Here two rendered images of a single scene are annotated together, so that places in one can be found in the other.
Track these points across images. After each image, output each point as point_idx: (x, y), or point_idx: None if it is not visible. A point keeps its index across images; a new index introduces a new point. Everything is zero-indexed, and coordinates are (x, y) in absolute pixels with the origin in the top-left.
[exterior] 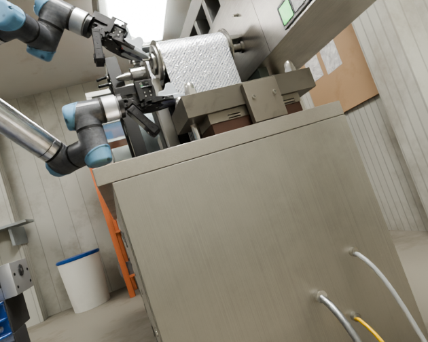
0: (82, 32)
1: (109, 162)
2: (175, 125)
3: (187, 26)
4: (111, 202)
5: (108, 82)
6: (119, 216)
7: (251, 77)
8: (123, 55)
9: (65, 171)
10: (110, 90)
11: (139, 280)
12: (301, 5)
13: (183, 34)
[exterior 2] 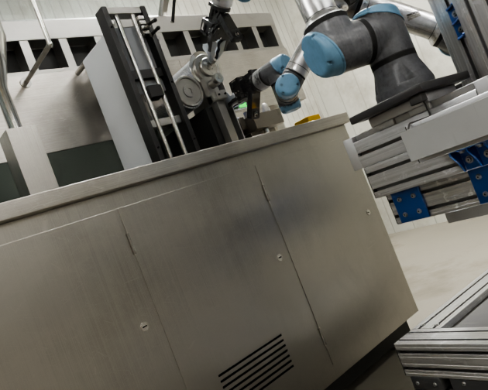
0: (228, 8)
1: (288, 113)
2: (257, 121)
3: (35, 30)
4: (258, 148)
5: (110, 18)
6: (334, 146)
7: (172, 128)
8: (212, 43)
9: (296, 95)
10: (113, 29)
11: (327, 204)
12: (235, 109)
13: (6, 27)
